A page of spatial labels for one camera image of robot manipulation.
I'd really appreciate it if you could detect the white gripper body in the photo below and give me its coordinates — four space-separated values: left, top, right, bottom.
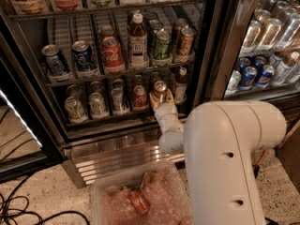
155 102 185 133

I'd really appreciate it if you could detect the orange soda can bottom shelf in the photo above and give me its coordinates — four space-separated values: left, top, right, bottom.
153 81 167 103

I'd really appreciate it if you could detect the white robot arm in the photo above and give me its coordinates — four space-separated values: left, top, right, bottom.
151 100 287 225

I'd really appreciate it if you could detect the red cola can bottom shelf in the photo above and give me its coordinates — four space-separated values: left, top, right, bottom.
132 85 148 111

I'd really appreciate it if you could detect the red cola can shelf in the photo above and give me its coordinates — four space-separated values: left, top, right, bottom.
132 85 148 111
102 37 125 73

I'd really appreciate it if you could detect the tea bottle bottom shelf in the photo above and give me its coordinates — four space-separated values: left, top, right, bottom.
172 67 188 104

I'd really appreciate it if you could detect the silver can bottom shelf centre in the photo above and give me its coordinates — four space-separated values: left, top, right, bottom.
111 88 129 115

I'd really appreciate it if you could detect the green can middle shelf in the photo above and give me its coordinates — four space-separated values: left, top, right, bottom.
153 31 172 66

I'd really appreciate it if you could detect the red cola can middle shelf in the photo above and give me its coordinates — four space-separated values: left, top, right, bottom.
102 37 125 73

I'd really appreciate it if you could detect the orange brown can middle shelf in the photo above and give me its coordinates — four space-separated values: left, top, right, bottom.
175 27 195 63

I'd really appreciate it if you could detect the white can behind glass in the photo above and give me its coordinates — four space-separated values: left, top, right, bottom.
225 70 241 96

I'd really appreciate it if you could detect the steel fridge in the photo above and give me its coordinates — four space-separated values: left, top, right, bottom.
0 0 299 187

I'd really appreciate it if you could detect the blue pepsi can behind glass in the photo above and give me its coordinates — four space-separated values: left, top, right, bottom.
238 66 257 90

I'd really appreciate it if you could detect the green white can bottom shelf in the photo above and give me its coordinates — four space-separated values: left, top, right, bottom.
65 97 88 124

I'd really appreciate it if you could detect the blue pepsi can middle shelf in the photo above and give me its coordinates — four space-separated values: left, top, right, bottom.
72 40 98 78

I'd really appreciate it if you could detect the glass fridge door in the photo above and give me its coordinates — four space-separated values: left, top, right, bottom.
198 0 300 105

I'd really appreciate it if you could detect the red can in bin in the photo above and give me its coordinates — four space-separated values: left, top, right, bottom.
129 189 150 215

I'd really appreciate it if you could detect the blue silver can middle shelf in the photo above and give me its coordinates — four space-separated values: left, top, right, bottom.
41 44 71 83

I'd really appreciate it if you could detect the tea bottle white cap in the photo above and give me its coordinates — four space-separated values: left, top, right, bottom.
128 13 148 69

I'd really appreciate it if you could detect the clear plastic bin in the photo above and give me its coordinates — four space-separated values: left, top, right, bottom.
91 161 194 225

